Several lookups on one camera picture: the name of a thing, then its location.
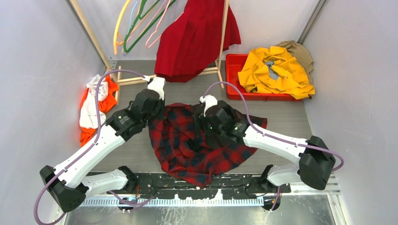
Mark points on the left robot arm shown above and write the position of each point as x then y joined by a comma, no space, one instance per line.
69,183

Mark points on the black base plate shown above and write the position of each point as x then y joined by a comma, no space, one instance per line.
230,186

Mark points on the dark plaid garment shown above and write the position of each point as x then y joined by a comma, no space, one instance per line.
184,151

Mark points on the red plastic bin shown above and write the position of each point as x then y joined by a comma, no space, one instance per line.
234,63

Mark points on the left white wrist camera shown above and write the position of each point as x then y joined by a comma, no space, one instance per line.
157,84

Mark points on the tan garment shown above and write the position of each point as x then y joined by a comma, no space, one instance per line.
300,53

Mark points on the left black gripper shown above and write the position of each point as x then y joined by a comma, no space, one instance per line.
161,115

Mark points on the red skirt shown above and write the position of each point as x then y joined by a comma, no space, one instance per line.
194,40

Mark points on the light blue hanger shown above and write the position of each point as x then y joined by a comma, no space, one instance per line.
133,14

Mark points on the orange and white garment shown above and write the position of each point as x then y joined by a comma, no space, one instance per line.
90,109

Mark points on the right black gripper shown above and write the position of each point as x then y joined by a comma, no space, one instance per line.
200,120

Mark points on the yellow garment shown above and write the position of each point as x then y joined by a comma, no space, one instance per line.
275,71

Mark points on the orange hanger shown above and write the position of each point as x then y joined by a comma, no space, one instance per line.
142,14

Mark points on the wooden clothes rack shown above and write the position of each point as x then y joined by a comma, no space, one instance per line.
116,76

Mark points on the pink wire hanger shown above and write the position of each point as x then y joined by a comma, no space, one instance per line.
158,21

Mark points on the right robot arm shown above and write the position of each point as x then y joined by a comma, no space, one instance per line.
306,163

